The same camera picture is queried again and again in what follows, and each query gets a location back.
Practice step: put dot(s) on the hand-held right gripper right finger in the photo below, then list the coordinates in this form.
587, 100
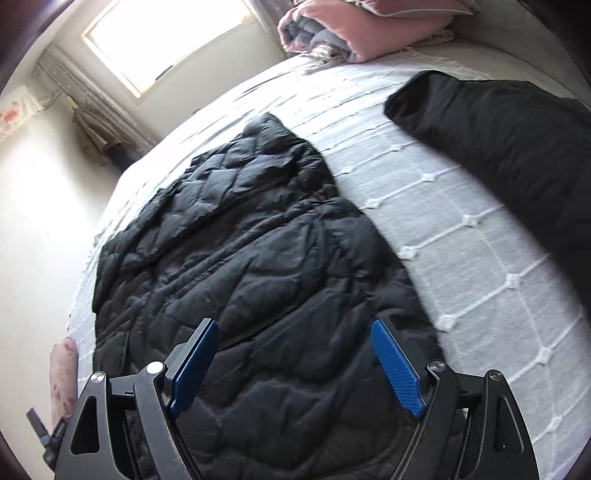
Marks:
397, 364

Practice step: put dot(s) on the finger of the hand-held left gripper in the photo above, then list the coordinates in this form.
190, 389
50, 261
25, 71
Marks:
44, 434

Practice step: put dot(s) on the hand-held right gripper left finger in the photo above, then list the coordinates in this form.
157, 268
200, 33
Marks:
194, 369

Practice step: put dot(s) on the black quilted puffer jacket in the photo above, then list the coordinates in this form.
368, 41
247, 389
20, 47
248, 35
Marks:
258, 258

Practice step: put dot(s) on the black padded jacket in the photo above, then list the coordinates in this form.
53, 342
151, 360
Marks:
508, 138

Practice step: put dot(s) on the pink floral pillow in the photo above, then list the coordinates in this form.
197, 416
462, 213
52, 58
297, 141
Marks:
64, 378

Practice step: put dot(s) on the white textured bedspread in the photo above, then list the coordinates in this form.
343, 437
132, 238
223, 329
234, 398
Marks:
461, 258

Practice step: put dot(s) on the hanging brown coat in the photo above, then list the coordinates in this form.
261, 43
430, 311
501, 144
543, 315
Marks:
94, 134

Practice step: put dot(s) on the grey curtain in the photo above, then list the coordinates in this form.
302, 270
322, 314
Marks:
92, 97

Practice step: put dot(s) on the floral covered air conditioner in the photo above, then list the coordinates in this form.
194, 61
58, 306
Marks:
18, 110

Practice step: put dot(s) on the window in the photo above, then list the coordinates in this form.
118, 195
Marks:
175, 37

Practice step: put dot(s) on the pink folded quilt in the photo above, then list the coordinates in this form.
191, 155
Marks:
369, 32

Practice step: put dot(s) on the grey pillow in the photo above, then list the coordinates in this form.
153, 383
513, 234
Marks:
415, 7

